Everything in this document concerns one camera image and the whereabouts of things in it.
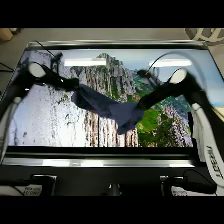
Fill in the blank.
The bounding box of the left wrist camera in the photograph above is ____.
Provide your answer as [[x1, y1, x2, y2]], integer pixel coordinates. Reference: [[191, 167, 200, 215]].
[[50, 52, 65, 76]]

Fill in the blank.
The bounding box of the silver frame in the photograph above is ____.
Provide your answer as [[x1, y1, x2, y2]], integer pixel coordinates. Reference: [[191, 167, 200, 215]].
[[1, 39, 209, 197]]

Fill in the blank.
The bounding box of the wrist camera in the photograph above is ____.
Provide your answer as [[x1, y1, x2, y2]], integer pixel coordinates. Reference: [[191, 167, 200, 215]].
[[136, 68, 158, 86], [50, 52, 65, 76]]

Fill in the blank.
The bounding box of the black cable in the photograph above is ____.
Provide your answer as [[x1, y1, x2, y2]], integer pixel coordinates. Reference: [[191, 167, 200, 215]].
[[147, 52, 174, 73], [182, 168, 216, 188], [34, 40, 63, 59]]

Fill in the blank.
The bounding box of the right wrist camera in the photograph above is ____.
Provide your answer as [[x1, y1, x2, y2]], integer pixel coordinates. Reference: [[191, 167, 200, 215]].
[[136, 68, 158, 86]]

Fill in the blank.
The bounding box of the blue garment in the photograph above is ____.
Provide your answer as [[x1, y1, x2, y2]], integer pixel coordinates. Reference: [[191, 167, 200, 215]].
[[70, 83, 145, 135]]

